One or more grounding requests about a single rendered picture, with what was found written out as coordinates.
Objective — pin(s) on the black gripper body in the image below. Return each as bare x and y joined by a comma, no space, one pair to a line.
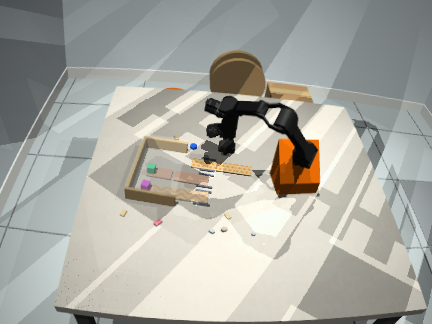
229,131

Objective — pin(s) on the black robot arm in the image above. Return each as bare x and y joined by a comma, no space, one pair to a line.
286,123

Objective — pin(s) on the orange zigzag-patterned flat strip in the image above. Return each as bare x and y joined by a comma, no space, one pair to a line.
191,196

